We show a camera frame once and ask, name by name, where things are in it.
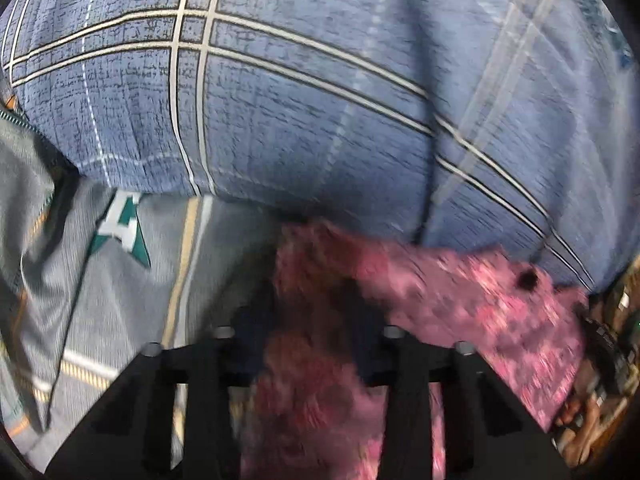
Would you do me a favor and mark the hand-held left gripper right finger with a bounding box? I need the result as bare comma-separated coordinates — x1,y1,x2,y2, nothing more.
357,305,572,480

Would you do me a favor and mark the grey printed bed sheet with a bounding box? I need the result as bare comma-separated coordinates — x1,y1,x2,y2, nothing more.
0,105,301,463

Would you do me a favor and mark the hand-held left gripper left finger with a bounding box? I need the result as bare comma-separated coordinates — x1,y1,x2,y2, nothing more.
44,305,263,480

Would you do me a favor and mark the blue plaid pillow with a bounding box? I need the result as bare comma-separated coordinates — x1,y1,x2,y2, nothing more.
0,0,640,293

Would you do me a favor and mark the person's right hand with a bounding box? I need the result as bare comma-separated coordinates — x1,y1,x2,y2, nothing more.
554,394,623,467

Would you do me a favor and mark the pink floral shirt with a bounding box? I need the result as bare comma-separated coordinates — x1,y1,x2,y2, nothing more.
240,219,592,480

